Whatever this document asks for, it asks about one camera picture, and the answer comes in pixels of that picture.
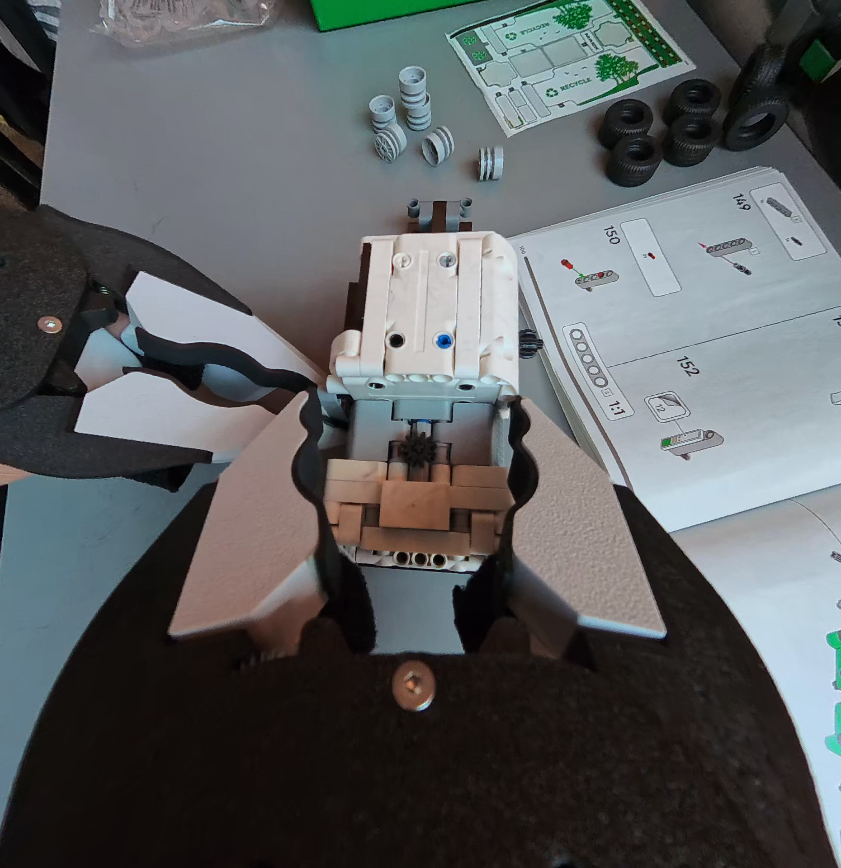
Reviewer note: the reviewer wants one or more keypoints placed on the green lego assembly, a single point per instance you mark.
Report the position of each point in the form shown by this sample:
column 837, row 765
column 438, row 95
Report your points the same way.
column 820, row 59

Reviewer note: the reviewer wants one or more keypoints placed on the lego instruction booklet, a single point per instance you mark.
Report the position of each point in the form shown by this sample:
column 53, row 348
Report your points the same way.
column 698, row 407

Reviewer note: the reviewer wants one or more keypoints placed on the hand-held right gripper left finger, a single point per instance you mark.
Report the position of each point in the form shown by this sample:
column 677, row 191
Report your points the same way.
column 258, row 529

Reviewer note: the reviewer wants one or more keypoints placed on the green and white sticker sheet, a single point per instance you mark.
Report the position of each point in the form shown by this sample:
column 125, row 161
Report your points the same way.
column 529, row 68

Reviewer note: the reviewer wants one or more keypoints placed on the dark furniture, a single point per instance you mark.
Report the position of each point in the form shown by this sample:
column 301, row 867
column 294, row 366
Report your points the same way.
column 13, row 102

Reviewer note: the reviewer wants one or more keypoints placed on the green cardboard box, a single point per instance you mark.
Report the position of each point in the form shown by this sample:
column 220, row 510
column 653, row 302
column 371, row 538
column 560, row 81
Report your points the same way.
column 393, row 13

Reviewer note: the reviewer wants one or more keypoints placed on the group of grey wheel rims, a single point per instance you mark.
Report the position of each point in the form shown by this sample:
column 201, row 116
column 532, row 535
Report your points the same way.
column 414, row 85

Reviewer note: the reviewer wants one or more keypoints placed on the clear plastic bag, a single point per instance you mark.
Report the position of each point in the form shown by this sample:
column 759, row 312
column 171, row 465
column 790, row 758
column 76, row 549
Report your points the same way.
column 190, row 17

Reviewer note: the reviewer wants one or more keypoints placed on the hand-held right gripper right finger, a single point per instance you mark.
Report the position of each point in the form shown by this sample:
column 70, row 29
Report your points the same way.
column 570, row 542

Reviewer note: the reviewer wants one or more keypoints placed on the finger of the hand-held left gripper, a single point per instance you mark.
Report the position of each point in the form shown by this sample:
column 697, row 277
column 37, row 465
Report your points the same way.
column 156, row 424
column 210, row 319

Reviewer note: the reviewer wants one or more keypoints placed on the pile of black rubber tyres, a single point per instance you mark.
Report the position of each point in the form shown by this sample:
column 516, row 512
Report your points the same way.
column 636, row 163

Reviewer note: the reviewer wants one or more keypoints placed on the white lego truck model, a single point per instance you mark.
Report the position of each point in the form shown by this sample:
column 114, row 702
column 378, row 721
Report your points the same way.
column 434, row 298

